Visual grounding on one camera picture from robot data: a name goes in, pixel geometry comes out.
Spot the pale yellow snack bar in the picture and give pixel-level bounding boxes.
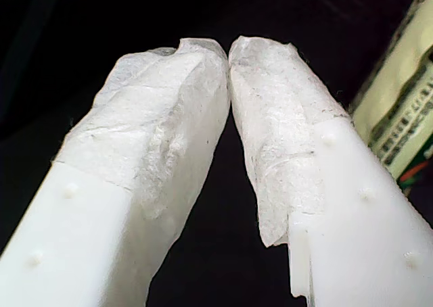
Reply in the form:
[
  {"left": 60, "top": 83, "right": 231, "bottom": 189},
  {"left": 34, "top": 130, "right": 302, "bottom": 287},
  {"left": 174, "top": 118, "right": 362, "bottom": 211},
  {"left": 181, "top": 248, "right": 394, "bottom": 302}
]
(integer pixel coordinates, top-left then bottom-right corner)
[{"left": 350, "top": 0, "right": 433, "bottom": 196}]

